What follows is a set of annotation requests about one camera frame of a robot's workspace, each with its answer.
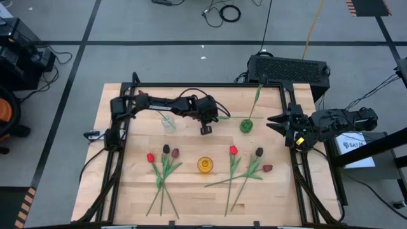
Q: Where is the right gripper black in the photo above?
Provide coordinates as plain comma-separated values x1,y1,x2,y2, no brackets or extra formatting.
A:
266,102,316,150

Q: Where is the black artificial tulip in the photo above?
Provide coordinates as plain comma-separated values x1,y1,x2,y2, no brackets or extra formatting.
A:
248,74,268,121
158,144,174,217
230,147,265,212

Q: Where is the green glass vase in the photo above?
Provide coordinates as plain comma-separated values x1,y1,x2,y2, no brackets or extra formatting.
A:
239,118,254,134

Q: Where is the clear glass vase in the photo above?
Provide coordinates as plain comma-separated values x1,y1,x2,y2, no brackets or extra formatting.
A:
161,114,177,134

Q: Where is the yellow glass vase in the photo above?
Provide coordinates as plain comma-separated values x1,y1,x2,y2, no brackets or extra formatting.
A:
197,156,214,174

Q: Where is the black perforated computer case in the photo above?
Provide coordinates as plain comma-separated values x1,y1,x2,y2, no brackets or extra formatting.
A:
247,54,331,102

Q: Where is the white printed paper sheet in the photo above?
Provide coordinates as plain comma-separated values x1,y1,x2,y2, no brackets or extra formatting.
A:
333,132,376,169

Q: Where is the black side stand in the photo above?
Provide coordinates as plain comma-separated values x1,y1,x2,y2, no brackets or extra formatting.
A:
326,126,407,206

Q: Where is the black orange striped mat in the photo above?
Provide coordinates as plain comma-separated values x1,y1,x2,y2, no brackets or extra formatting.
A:
345,0,393,18
0,186,38,229

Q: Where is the black equipment rack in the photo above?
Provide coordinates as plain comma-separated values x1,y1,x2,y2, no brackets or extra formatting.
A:
0,17,57,92

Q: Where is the orange and black machine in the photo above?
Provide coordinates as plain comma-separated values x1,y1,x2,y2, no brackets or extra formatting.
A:
0,84,32,156

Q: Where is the black aluminium table frame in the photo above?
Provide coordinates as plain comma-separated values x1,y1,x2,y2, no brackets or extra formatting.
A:
74,71,343,225

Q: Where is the tangled black cable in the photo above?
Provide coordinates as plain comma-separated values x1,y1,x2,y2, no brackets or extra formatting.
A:
201,0,225,29

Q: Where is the coiled black cable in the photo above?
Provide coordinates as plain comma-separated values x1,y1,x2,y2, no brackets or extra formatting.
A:
219,4,242,24

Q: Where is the long black cable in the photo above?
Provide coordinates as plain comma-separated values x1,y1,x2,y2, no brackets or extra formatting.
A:
258,0,273,54

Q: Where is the bundle of black cables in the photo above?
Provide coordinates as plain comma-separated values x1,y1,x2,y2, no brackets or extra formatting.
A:
345,72,402,111

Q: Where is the long yellow cable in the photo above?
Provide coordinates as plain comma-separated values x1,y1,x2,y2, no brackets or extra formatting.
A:
301,0,327,60

